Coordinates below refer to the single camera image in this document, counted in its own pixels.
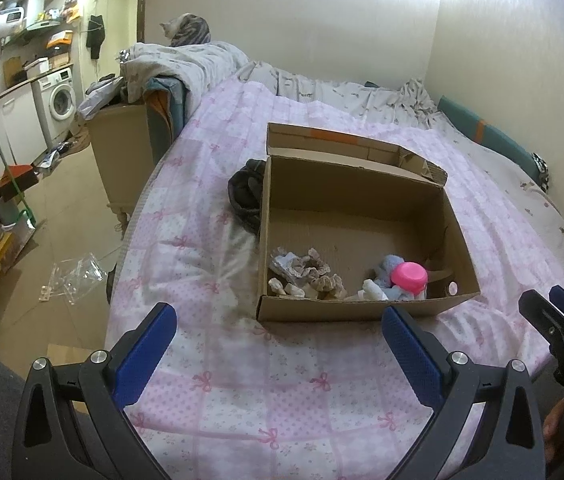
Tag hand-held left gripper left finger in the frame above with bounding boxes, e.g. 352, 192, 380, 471
12, 302, 179, 480

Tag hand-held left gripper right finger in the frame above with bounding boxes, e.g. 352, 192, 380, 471
381, 305, 548, 480

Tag pale white soft cloth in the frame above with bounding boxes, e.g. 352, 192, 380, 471
347, 280, 389, 302

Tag pink plastic cap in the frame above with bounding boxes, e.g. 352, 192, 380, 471
393, 261, 429, 293

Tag light blue plush toy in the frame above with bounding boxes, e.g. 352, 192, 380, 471
374, 255, 413, 302

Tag beige scrunchie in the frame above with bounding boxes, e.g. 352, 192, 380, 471
302, 249, 347, 301

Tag cream white soft toy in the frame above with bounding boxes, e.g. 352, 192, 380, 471
268, 277, 307, 300

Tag person's right hand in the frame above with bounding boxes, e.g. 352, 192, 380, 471
543, 397, 564, 461

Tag clear plastic bags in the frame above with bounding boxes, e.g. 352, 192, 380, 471
39, 255, 107, 306

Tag teal bolster pillow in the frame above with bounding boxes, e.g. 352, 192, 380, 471
437, 95, 550, 191

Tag dark grey cloth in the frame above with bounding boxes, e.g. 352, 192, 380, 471
228, 158, 267, 236

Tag large cardboard box by bed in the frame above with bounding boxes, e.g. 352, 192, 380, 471
86, 102, 155, 226

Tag orange and black box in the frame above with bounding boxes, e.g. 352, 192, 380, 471
0, 164, 37, 196

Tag white kitchen cabinet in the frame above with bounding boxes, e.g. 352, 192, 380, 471
0, 82, 45, 176

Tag pile of grey clothes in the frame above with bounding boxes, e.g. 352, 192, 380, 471
78, 74, 127, 116

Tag white washing machine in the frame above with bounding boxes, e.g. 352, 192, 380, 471
32, 67, 77, 141

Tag black hanging garment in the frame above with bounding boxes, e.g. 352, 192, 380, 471
86, 14, 106, 60

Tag grey tabby cat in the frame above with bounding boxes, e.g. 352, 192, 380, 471
160, 13, 211, 47

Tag white water heater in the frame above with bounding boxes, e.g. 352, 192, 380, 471
0, 0, 45, 41

